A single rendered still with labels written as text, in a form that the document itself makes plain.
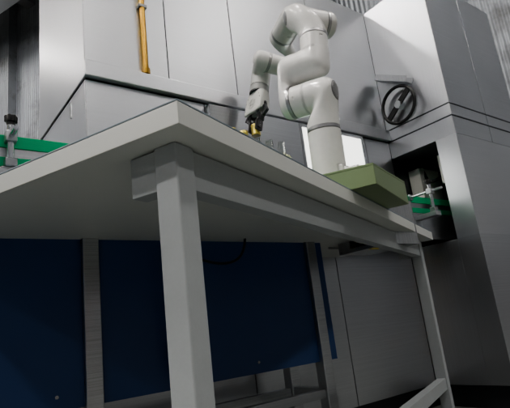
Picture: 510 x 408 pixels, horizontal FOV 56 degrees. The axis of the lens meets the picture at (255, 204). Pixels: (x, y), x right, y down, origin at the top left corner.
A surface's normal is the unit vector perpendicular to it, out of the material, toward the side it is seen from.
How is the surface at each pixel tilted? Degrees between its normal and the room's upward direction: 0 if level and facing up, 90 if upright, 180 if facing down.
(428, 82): 90
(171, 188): 90
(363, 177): 90
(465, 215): 90
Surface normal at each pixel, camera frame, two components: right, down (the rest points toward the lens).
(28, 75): -0.51, -0.15
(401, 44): -0.80, -0.06
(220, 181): 0.85, -0.22
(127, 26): 0.59, -0.27
